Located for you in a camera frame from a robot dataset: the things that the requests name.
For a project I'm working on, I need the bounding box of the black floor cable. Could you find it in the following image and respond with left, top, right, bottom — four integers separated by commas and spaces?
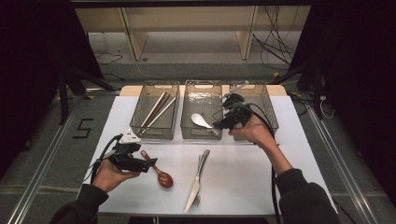
95, 51, 125, 81

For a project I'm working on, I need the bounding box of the white floor cable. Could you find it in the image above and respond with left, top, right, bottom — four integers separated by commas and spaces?
118, 46, 163, 80

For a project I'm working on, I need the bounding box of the white table cover sheet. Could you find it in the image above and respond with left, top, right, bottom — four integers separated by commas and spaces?
71, 95, 339, 217

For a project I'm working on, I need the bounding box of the black metal stand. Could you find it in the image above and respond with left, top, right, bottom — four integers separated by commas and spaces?
269, 60, 325, 120

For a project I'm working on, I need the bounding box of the brown wooden chopstick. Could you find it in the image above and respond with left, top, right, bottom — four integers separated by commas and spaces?
145, 92, 169, 127
148, 93, 172, 129

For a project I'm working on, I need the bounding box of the transparent grey plastic bin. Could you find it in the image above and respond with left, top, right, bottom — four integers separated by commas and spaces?
228, 81, 279, 142
129, 79, 181, 141
180, 79, 224, 141

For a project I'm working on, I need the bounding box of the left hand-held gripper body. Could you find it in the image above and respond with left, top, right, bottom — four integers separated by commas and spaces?
108, 129, 150, 174

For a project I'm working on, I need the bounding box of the right hand-held gripper cable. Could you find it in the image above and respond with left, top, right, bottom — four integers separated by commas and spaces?
246, 102, 282, 224

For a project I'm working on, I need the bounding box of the black curtain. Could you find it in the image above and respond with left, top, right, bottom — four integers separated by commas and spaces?
288, 0, 396, 206
0, 0, 106, 181

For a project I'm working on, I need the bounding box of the white chopstick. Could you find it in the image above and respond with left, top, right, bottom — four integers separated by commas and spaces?
141, 91, 166, 128
139, 96, 177, 135

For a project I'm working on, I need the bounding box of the left hand-held gripper cable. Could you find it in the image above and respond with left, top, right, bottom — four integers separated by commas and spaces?
89, 133, 124, 185

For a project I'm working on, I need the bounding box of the person's right hand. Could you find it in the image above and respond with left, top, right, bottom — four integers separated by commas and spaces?
228, 115, 278, 150

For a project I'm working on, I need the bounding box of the silver table knife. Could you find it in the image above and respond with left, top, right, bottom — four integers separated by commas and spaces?
184, 148, 211, 214

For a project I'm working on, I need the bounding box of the bundle of black cables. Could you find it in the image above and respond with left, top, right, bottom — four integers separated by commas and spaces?
251, 5, 297, 71

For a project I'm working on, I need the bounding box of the white ceramic spoon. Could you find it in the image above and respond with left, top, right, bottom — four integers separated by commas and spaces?
191, 113, 220, 136

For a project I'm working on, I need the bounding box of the red-brown lacquer spoon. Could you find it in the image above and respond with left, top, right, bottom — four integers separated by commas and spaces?
140, 149, 174, 189

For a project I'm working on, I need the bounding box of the beige wooden desk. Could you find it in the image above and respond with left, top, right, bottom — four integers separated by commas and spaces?
75, 5, 312, 62

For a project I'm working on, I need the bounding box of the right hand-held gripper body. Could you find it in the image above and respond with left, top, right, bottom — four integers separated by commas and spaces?
222, 81, 253, 129

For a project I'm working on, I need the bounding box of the hand-held gripper cable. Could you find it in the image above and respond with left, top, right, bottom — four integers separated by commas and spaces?
246, 102, 282, 224
89, 133, 124, 185

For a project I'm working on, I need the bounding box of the person's left hand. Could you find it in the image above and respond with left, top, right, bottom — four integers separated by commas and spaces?
92, 160, 141, 194

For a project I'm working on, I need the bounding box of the metal floor rail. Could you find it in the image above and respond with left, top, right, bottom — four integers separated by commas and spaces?
306, 106, 379, 224
6, 96, 82, 224

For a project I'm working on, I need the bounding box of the black tripod stand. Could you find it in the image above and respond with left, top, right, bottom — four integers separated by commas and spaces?
49, 66, 117, 125

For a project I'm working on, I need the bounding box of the silver fork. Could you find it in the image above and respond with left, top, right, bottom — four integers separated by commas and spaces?
191, 153, 204, 209

